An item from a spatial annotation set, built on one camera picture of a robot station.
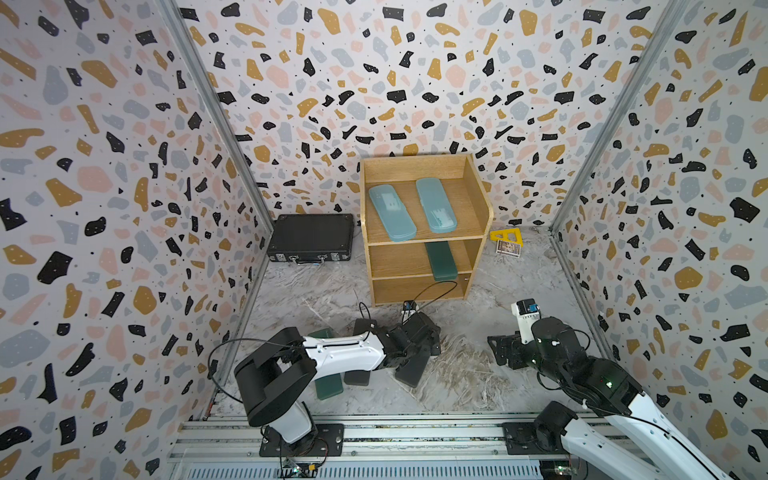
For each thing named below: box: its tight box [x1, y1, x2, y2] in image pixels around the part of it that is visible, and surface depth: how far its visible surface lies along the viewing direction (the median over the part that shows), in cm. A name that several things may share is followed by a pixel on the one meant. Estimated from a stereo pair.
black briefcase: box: [267, 213, 354, 264], surface depth 119 cm
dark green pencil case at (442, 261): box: [425, 241, 459, 281], surface depth 90 cm
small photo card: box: [495, 240, 521, 258], surface depth 116 cm
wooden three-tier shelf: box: [360, 154, 494, 307], surface depth 87 cm
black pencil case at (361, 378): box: [344, 371, 371, 386], surface depth 85 cm
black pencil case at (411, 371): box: [395, 347, 431, 388], surface depth 85 cm
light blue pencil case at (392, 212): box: [368, 184, 417, 242], surface depth 81 cm
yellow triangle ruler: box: [490, 228, 524, 247], surface depth 123 cm
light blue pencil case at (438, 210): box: [416, 177, 458, 233], surface depth 82 cm
